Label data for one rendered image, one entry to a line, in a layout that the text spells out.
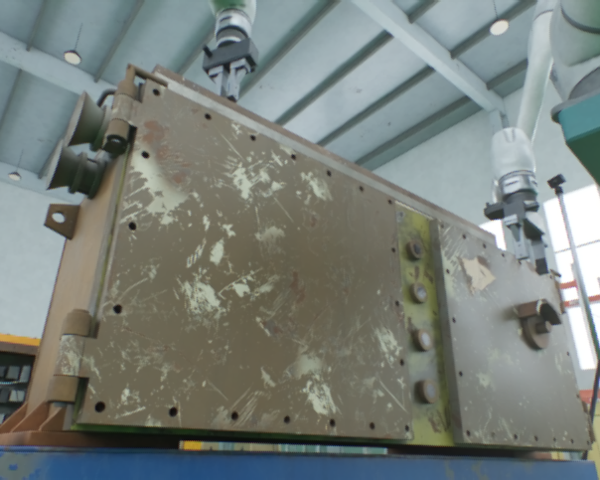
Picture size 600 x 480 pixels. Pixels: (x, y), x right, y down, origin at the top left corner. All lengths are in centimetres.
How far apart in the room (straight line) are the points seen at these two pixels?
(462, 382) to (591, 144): 62
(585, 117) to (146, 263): 69
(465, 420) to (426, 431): 12
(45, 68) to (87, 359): 1218
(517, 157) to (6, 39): 1221
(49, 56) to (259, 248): 1227
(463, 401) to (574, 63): 73
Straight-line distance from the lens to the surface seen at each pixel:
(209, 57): 124
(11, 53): 1273
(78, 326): 68
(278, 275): 85
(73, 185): 118
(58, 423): 80
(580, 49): 91
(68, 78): 1279
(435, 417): 115
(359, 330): 96
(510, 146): 138
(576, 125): 83
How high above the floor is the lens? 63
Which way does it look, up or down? 24 degrees up
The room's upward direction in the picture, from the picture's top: 1 degrees clockwise
